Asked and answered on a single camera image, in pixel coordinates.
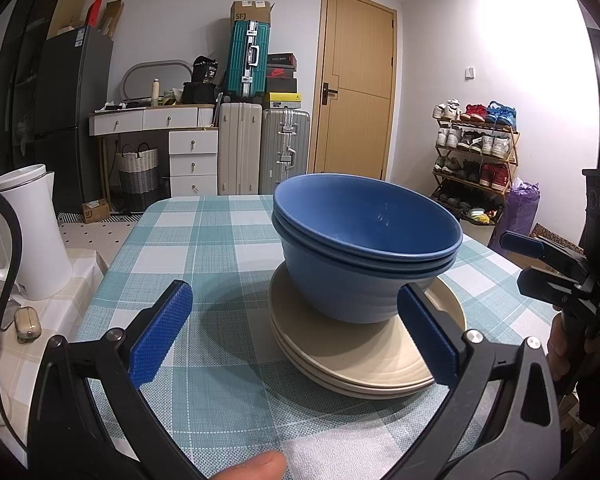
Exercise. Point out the dark shoe box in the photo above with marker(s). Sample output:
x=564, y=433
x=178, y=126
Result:
x=281, y=60

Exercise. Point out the red logo shoe box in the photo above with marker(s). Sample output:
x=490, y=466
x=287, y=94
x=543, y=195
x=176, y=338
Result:
x=281, y=73

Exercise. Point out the white drawer cabinet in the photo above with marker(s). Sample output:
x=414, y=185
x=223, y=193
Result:
x=192, y=142

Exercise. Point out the white electric kettle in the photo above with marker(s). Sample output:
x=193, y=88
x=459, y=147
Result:
x=35, y=240

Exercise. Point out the woven laundry basket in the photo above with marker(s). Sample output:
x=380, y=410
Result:
x=139, y=180

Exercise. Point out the beige checked cloth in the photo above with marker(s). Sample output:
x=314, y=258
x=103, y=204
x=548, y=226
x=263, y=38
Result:
x=75, y=280

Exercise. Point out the blue bowl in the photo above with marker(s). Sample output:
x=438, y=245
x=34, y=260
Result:
x=340, y=295
x=370, y=215
x=380, y=265

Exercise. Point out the wooden shoe rack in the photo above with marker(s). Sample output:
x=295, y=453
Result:
x=480, y=126

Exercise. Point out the cream plate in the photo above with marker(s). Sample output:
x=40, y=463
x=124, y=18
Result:
x=375, y=394
x=340, y=381
x=380, y=342

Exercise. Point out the wooden door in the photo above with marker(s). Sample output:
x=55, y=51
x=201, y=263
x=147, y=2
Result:
x=355, y=125

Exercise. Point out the white vanity desk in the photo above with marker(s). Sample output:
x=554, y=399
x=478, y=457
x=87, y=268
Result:
x=125, y=120

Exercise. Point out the small labelled cardboard box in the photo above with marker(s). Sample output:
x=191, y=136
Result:
x=96, y=212

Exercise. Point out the red paper item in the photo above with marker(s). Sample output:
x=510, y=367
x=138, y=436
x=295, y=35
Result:
x=95, y=12

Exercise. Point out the beige suitcase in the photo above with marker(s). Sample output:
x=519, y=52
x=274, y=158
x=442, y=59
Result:
x=240, y=150

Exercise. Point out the open cardboard box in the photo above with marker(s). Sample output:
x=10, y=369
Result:
x=250, y=12

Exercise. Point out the printed cardboard box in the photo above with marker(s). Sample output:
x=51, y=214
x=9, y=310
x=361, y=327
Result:
x=555, y=237

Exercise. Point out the purple bag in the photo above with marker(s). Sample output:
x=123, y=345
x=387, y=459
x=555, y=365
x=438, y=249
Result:
x=522, y=210

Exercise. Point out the teal checked tablecloth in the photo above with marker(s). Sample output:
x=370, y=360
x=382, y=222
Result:
x=220, y=270

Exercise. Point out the beige earbud case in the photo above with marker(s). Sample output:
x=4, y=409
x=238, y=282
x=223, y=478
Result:
x=27, y=325

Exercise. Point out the narrow cardboard box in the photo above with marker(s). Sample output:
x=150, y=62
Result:
x=113, y=20

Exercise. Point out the black refrigerator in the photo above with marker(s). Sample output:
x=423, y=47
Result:
x=70, y=110

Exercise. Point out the black shoe box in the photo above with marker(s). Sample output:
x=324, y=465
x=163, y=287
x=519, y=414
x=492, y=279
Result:
x=280, y=85

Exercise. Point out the striped rug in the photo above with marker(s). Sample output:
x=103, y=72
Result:
x=125, y=217

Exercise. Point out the oval mirror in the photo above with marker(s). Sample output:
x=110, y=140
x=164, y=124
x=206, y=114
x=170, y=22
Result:
x=155, y=72

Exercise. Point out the person's right hand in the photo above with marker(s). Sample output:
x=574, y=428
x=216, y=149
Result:
x=556, y=355

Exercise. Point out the white trash bin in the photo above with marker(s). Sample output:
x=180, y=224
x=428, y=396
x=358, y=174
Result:
x=475, y=235

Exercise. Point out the yellow and black box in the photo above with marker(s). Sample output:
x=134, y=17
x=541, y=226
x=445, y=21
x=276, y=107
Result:
x=282, y=100

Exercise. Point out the silver suitcase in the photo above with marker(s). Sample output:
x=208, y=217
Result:
x=280, y=160

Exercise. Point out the rows of racked sneakers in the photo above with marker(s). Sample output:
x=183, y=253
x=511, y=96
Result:
x=490, y=175

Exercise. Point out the printed black bag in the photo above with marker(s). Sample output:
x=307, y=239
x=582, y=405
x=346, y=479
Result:
x=205, y=69

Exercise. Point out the teal suitcase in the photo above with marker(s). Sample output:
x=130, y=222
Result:
x=240, y=55

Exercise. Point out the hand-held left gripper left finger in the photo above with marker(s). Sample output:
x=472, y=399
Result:
x=160, y=330

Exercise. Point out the cream bottle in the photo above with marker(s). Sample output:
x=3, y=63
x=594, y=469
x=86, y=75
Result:
x=155, y=92

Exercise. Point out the person's left hand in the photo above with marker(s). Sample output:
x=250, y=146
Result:
x=255, y=467

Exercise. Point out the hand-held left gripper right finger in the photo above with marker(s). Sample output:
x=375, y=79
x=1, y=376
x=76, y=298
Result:
x=430, y=335

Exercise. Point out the plain black bag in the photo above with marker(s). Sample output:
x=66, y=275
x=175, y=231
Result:
x=198, y=93

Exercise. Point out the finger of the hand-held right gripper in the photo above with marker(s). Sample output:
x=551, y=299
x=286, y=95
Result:
x=545, y=286
x=522, y=244

